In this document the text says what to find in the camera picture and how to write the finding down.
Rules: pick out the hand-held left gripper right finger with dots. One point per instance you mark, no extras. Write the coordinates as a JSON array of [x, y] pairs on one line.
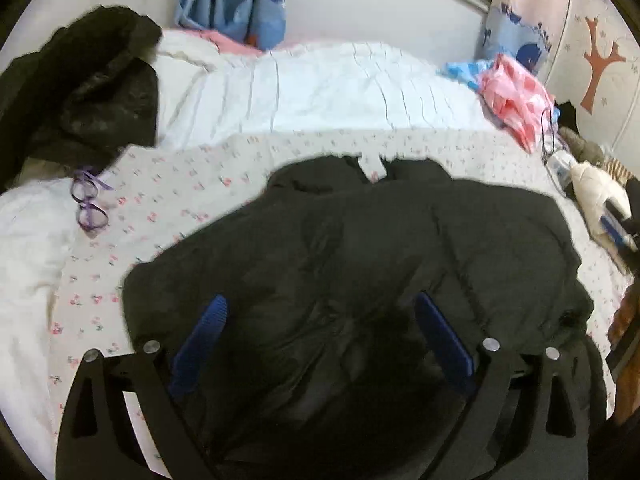
[[442, 335]]

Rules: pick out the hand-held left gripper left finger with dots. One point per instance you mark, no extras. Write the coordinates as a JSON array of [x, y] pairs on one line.
[[202, 332]]

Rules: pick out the large black padded jacket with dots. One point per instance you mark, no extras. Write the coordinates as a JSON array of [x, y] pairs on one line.
[[350, 240]]

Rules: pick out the floral bed sheet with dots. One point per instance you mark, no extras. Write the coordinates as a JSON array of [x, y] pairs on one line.
[[200, 195]]

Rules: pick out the purple eyeglasses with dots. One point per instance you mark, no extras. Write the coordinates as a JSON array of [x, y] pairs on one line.
[[92, 217]]

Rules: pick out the brown wooden furniture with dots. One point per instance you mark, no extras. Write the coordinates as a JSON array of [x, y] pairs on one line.
[[625, 350]]

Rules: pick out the white pillow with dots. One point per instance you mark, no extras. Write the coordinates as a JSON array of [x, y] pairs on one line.
[[30, 260]]

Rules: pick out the clear plastic bottle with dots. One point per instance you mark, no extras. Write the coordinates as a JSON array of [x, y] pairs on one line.
[[560, 167]]

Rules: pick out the white plush toy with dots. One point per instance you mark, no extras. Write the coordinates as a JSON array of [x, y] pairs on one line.
[[595, 190]]

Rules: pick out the grey plush toy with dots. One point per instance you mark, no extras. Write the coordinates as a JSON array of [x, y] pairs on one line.
[[580, 147]]

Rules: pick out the striped plush toy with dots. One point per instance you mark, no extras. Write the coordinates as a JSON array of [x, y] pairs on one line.
[[620, 170]]

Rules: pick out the pink checked cloth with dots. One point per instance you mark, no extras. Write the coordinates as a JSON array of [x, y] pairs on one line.
[[510, 95]]

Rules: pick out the black fleece garment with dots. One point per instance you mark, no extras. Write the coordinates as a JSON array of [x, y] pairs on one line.
[[100, 90]]

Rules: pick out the light blue patterned cloth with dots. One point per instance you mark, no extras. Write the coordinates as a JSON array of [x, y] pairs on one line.
[[465, 72]]

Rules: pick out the white quilted duvet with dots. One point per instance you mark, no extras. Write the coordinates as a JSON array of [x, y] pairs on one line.
[[325, 90]]

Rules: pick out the pink and blue whale curtain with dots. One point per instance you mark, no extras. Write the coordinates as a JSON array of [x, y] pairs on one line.
[[525, 35]]

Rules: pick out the white headboard with tree decoration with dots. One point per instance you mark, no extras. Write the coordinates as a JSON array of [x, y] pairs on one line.
[[600, 60]]

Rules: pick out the blue patterned curtain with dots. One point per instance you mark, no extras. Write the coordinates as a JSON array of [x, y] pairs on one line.
[[225, 0]]

